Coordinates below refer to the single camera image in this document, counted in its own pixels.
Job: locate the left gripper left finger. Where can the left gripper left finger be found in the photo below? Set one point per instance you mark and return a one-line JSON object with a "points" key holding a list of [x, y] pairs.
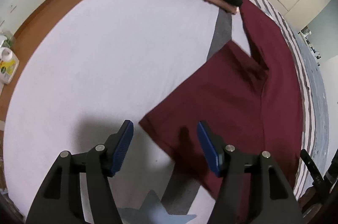
{"points": [[58, 199]]}

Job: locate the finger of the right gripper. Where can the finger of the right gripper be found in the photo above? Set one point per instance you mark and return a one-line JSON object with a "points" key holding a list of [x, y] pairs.
{"points": [[312, 168]]}

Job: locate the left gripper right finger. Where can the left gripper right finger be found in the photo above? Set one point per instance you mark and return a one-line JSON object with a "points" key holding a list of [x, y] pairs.
{"points": [[270, 198]]}

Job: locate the maroon t-shirt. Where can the maroon t-shirt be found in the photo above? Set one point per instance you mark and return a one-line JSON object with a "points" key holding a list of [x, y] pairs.
{"points": [[252, 100]]}

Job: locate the white nightstand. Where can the white nightstand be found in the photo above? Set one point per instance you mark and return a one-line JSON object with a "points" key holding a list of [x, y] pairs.
{"points": [[304, 34]]}

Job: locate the white detergent bottle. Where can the white detergent bottle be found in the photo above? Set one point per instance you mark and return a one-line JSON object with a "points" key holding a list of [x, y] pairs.
{"points": [[9, 65]]}

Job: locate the striped bed sheet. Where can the striped bed sheet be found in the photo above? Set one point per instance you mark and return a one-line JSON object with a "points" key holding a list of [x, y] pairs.
{"points": [[104, 62]]}

